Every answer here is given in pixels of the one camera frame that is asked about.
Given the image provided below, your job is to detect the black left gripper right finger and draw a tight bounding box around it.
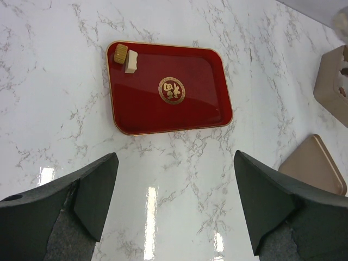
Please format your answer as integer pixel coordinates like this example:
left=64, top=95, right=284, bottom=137
left=234, top=151, right=347, bottom=260

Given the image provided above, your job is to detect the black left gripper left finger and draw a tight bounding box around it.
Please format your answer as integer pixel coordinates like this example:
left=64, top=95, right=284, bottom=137
left=1, top=153, right=119, bottom=260

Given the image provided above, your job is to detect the tan box lid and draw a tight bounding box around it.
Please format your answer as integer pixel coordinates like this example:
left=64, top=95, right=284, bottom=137
left=278, top=134, right=347, bottom=196

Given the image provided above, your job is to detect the white rectangular chocolate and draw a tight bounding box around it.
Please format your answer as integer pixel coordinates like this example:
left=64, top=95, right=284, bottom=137
left=125, top=50, right=138, bottom=74

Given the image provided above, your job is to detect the gold ridged chocolate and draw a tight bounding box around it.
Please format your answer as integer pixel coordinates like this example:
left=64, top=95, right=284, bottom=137
left=114, top=43, right=128, bottom=65

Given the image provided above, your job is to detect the tan chocolate box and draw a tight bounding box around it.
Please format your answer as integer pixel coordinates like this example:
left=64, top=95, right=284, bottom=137
left=313, top=45, right=347, bottom=126

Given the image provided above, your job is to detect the red lacquer tray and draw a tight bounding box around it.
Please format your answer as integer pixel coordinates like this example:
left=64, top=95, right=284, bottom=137
left=105, top=41, right=233, bottom=135

